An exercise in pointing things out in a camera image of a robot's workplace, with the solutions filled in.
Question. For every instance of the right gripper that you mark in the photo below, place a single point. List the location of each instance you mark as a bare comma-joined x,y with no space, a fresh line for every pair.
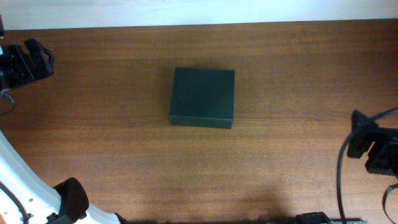
351,132

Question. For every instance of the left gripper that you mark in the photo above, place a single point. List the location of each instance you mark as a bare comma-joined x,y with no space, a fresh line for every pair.
38,70

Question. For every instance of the black box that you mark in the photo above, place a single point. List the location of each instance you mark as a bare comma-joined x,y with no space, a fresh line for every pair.
203,98

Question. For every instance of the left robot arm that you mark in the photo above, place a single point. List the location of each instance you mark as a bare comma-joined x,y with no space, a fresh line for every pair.
26,198

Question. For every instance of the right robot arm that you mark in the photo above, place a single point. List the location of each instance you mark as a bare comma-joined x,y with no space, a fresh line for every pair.
320,217

